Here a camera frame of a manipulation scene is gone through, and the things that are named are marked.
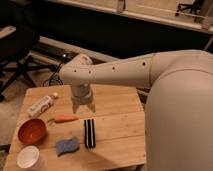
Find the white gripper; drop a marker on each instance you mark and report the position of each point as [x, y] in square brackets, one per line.
[82, 95]

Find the orange ceramic bowl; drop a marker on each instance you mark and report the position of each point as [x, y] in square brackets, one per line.
[32, 131]

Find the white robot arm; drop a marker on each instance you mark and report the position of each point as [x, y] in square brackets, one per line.
[179, 106]

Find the orange carrot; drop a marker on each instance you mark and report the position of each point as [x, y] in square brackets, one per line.
[62, 118]

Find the wooden table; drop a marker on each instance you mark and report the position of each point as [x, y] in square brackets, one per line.
[119, 129]

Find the blue sponge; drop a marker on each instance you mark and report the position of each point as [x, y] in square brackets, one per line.
[67, 146]

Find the white lotion tube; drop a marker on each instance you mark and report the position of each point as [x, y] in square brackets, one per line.
[41, 105]

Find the white paper cup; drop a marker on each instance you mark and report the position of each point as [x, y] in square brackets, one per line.
[29, 158]

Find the black office chair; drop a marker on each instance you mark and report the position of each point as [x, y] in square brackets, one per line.
[16, 41]

